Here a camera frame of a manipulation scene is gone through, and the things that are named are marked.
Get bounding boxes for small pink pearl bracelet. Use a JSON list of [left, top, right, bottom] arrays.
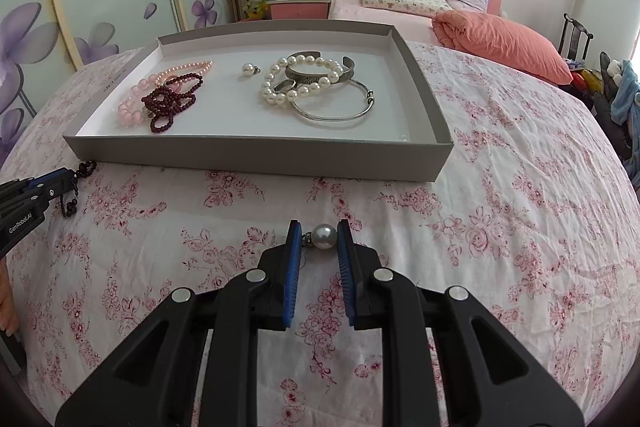
[[155, 60, 214, 88]]

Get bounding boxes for grey cardboard box tray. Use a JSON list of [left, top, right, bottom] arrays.
[[62, 23, 455, 182]]

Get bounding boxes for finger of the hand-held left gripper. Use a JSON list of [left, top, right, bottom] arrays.
[[20, 187, 68, 208], [0, 167, 81, 198]]

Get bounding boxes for dark wooden chair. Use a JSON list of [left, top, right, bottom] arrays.
[[557, 13, 594, 62]]

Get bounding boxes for blue plush garment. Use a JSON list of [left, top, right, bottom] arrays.
[[612, 62, 640, 128]]

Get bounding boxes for dark grey garment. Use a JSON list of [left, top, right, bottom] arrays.
[[595, 52, 632, 150]]

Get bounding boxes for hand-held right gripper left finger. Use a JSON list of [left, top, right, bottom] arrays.
[[55, 219, 303, 427]]

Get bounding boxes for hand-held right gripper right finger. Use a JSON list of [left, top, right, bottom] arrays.
[[336, 219, 586, 427]]

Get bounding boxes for wide silver cuff bracelet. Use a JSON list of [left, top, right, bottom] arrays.
[[285, 52, 357, 90]]

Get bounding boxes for white pearl bracelet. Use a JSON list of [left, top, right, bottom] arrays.
[[260, 55, 346, 108]]

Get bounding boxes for person's left hand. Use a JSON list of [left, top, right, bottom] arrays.
[[0, 257, 20, 338]]

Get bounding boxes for orange duvet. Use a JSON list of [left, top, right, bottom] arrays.
[[431, 9, 574, 85]]

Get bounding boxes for dark red bead bracelet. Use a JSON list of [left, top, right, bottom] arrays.
[[141, 73, 205, 134]]

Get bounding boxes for silver ring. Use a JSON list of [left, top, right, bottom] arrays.
[[272, 78, 300, 100]]

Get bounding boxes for black bead bracelet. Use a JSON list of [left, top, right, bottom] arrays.
[[60, 160, 98, 218]]

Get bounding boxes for large pink bead bracelet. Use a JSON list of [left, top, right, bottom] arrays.
[[117, 77, 171, 128]]

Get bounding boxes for thin silver bangle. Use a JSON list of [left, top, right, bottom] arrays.
[[289, 79, 378, 124]]

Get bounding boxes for pink nightstand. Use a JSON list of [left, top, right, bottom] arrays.
[[270, 0, 333, 22]]

